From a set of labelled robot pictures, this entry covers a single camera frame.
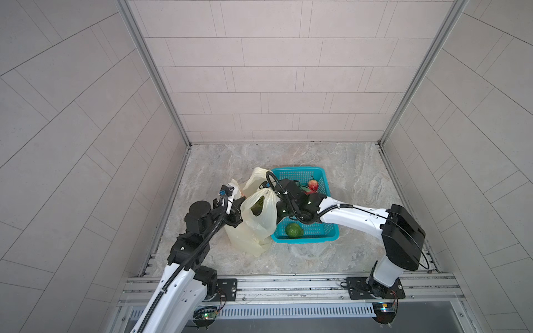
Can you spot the grey aluminium corner post right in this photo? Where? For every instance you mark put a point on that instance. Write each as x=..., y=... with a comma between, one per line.
x=437, y=44

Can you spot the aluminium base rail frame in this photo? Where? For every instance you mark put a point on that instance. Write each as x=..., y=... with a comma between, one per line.
x=429, y=302

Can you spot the red pink apple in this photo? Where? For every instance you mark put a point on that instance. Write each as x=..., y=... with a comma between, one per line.
x=313, y=186

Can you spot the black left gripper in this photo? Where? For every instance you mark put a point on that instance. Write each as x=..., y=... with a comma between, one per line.
x=234, y=211

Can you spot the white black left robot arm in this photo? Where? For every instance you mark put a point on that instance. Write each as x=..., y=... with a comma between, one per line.
x=186, y=283

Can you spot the bright green custard apple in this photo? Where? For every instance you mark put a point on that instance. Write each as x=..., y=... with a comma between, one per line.
x=257, y=207

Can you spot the green circuit board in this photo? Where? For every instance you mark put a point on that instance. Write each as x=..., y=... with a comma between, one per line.
x=205, y=316
x=385, y=313

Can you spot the grey aluminium corner post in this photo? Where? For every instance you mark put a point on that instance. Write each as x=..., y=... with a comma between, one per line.
x=437, y=44
x=127, y=15

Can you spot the right green circuit board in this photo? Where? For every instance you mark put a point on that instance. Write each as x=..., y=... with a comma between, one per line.
x=385, y=313

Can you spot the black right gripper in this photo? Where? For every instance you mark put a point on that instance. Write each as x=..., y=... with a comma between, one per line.
x=278, y=216

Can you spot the teal plastic basket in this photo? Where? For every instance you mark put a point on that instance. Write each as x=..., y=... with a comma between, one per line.
x=316, y=232

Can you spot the left green circuit board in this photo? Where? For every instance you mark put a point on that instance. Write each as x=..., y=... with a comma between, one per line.
x=205, y=316

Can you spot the green lime fruit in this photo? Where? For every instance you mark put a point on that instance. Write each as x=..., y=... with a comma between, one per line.
x=294, y=231

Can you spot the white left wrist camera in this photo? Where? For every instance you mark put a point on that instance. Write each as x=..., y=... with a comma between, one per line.
x=228, y=194

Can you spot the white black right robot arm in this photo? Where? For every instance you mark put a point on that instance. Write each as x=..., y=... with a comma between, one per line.
x=401, y=235

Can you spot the yellow printed plastic bag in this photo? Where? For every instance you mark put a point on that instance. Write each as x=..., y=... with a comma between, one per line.
x=253, y=235

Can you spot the grey aluminium corner post left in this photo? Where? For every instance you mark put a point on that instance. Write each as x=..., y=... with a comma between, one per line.
x=127, y=15

